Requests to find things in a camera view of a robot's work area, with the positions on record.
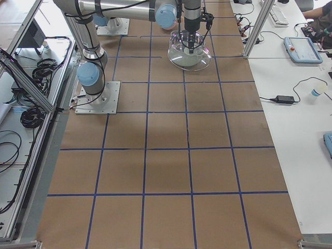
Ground white keyboard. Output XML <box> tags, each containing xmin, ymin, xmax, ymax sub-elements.
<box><xmin>269</xmin><ymin>4</ymin><xmax>289</xmax><ymax>27</ymax></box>

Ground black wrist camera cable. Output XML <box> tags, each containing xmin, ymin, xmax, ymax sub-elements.
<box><xmin>177</xmin><ymin>5</ymin><xmax>215</xmax><ymax>49</ymax></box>

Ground pale green pot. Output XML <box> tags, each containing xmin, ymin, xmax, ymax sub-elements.
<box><xmin>168</xmin><ymin>30</ymin><xmax>211</xmax><ymax>71</ymax></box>

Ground coiled black cables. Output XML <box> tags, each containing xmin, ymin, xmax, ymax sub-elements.
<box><xmin>20</xmin><ymin>58</ymin><xmax>62</xmax><ymax>129</ymax></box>

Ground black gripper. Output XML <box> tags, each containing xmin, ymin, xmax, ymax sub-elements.
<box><xmin>184</xmin><ymin>7</ymin><xmax>201</xmax><ymax>53</ymax></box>

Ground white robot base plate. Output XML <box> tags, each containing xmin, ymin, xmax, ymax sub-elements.
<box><xmin>75</xmin><ymin>81</ymin><xmax>121</xmax><ymax>115</ymax></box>

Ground aluminium frame post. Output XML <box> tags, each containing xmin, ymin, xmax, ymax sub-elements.
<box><xmin>243</xmin><ymin>0</ymin><xmax>274</xmax><ymax>59</ymax></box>

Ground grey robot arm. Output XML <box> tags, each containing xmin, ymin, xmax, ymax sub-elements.
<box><xmin>93</xmin><ymin>14</ymin><xmax>123</xmax><ymax>31</ymax></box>
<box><xmin>56</xmin><ymin>1</ymin><xmax>206</xmax><ymax>98</ymax></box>

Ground black power brick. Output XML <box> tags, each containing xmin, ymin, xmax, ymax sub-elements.
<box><xmin>270</xmin><ymin>95</ymin><xmax>296</xmax><ymax>104</ymax></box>

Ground glass pot lid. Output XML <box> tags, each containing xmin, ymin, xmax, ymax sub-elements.
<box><xmin>168</xmin><ymin>42</ymin><xmax>212</xmax><ymax>71</ymax></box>

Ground paper cup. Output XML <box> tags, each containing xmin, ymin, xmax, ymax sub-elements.
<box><xmin>309</xmin><ymin>83</ymin><xmax>328</xmax><ymax>103</ymax></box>

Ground aluminium frame rail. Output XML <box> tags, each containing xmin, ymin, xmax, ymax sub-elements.
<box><xmin>1</xmin><ymin>1</ymin><xmax>76</xmax><ymax>243</ymax></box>

